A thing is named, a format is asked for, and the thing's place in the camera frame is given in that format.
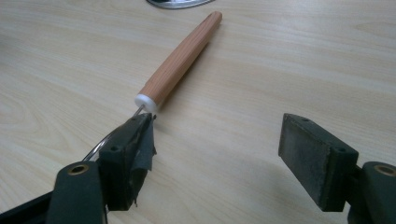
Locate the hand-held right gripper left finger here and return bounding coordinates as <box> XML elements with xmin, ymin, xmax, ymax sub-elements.
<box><xmin>46</xmin><ymin>112</ymin><xmax>158</xmax><ymax>224</ymax></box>

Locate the shiny metal bowl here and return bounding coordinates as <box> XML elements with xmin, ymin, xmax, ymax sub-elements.
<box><xmin>146</xmin><ymin>0</ymin><xmax>216</xmax><ymax>10</ymax></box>

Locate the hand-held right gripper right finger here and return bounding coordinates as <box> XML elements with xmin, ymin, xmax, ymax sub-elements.
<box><xmin>277</xmin><ymin>113</ymin><xmax>396</xmax><ymax>224</ymax></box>

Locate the wooden-handled metal utensil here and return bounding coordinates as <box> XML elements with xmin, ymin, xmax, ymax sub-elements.
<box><xmin>82</xmin><ymin>10</ymin><xmax>223</xmax><ymax>162</ymax></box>

